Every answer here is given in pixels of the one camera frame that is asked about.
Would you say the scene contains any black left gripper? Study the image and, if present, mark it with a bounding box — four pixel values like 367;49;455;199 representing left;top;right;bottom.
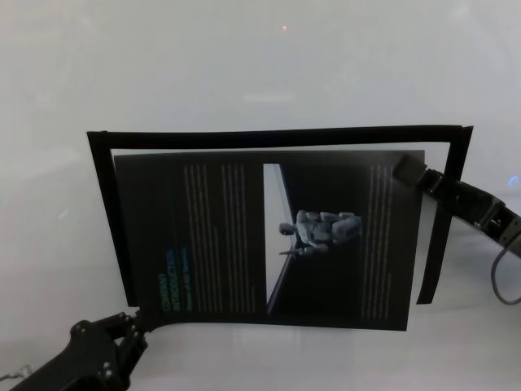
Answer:
11;308;160;391

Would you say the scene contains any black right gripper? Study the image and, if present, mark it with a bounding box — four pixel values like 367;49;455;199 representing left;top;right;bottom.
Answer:
392;153;521;258

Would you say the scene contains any black company introduction poster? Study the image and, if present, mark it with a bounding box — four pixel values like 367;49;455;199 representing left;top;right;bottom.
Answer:
113;149;427;333

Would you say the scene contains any grey left gripper cable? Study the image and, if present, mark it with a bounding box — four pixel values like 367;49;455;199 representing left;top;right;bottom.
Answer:
0;357;33;382

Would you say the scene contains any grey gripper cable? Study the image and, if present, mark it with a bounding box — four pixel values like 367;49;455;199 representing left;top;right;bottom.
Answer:
0;357;33;382
490;246;521;305

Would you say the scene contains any grey right gripper cable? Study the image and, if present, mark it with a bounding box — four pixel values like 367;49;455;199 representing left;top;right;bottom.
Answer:
490;246;521;305

